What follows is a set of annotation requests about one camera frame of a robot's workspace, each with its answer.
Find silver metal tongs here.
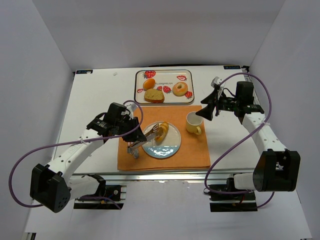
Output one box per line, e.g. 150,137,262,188
127,123,163,155

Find striped long bread roll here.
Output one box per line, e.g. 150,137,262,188
155,121,169,144

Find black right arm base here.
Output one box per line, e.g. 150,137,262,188
203,177,258,213

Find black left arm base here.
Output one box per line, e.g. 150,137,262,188
73,174,127,210

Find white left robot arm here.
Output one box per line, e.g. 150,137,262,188
30,100,211,213

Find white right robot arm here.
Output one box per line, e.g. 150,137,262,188
196,80,301,195

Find brown bread slice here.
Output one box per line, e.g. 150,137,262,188
144,88,165,104

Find silver table knife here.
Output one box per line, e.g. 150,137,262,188
133,149,140,159

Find yellow white mug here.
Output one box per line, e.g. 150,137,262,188
185,111,203,135

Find white blue leaf plate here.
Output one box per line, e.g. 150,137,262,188
142,123,182,159

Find right blue table label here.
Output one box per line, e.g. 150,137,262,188
223,65,241,70

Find blue table label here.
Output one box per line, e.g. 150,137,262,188
223,65,241,70
75,69,93,75

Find orange cloth placemat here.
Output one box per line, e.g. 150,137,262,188
117,105,211,171

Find strawberry pattern tray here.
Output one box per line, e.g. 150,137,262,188
134,69,195,106

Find round orange bun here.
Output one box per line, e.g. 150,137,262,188
142,78,156,91

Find left blue table label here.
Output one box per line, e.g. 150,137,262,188
75,69,93,75

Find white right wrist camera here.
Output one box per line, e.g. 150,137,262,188
211,76,224,99

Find glazed ring donut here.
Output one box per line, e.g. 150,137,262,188
172,82,188,97

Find aluminium table frame rail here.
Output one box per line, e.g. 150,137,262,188
46,171,256,187

